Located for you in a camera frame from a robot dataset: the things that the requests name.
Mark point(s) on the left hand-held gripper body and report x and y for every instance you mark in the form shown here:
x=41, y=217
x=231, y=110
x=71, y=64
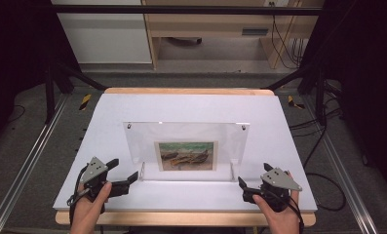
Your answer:
x=95, y=172

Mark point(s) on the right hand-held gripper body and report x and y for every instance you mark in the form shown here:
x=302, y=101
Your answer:
x=278, y=185

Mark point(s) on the clear acrylic photo frame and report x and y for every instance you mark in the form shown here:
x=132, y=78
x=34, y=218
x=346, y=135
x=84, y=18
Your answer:
x=187, y=133

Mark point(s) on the person's right hand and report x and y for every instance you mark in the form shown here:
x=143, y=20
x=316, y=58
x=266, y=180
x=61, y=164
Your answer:
x=280, y=219

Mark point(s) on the person's left hand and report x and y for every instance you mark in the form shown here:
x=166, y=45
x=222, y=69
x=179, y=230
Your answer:
x=88, y=211

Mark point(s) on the wooden table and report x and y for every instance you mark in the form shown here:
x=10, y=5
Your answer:
x=181, y=219

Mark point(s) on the yellow clamp left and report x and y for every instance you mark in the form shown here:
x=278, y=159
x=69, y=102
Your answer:
x=85, y=101

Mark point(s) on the yellow clamp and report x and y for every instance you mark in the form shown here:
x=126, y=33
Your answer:
x=293, y=102
x=85, y=101

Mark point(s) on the boat painting print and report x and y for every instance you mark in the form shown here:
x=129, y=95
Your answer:
x=186, y=156

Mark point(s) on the yellow clamp right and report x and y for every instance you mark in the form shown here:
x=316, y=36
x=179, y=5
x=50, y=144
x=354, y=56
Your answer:
x=293, y=102

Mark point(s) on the black metal stand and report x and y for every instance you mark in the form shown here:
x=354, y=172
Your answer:
x=49, y=94
x=320, y=94

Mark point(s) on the white table cover board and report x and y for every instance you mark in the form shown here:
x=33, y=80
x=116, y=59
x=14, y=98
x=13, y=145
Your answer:
x=187, y=107

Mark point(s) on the white cabinet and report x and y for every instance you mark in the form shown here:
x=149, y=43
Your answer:
x=106, y=35

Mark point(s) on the black curtain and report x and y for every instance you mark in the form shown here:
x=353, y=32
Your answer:
x=15, y=48
x=366, y=81

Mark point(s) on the light wooden desk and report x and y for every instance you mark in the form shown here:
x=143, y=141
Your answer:
x=213, y=22

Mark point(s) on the aluminium floor rail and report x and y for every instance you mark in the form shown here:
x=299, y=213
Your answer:
x=343, y=169
x=22, y=169

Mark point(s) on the black horizontal frame bar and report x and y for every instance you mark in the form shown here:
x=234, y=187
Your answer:
x=181, y=9

